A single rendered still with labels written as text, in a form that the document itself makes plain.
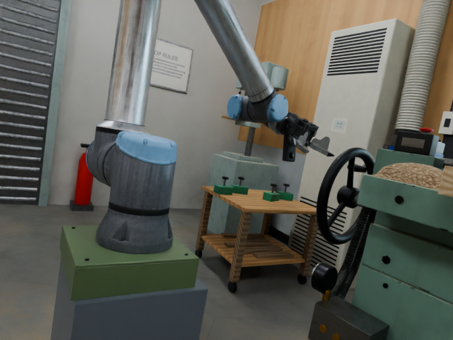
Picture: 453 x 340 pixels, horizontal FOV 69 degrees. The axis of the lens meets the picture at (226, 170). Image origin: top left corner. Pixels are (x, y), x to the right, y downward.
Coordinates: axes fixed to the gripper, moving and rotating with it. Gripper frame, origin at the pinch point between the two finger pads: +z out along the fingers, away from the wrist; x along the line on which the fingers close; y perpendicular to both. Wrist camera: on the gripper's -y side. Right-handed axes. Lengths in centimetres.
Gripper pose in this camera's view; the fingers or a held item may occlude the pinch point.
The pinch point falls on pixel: (321, 156)
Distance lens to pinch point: 114.1
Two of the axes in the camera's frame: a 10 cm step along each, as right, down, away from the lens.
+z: 5.3, 5.2, -6.7
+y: 3.8, -8.5, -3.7
